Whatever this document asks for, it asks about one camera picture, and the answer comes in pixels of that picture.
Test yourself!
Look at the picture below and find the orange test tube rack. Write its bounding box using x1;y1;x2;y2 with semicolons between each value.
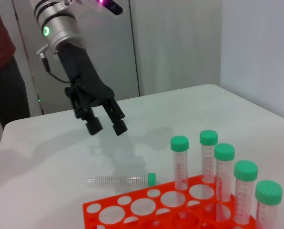
82;175;259;229

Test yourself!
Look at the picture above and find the clear test tube green cap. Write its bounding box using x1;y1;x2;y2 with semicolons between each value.
199;130;219;184
233;160;259;225
254;180;284;229
170;135;190;207
84;173;157;188
213;143;235;203

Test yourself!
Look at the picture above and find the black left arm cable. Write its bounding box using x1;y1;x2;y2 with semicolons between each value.
36;44;71;84

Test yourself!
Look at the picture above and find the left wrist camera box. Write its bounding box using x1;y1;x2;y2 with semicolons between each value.
83;0;123;16

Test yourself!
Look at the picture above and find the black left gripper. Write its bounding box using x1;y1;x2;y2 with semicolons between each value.
56;42;129;137

